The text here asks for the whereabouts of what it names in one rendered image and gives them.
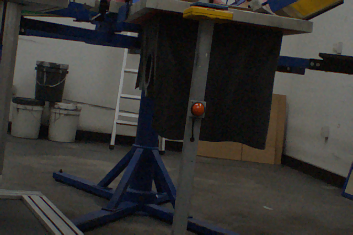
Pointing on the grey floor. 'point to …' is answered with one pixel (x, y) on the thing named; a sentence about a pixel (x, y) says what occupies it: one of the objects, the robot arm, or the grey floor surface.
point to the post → (203, 42)
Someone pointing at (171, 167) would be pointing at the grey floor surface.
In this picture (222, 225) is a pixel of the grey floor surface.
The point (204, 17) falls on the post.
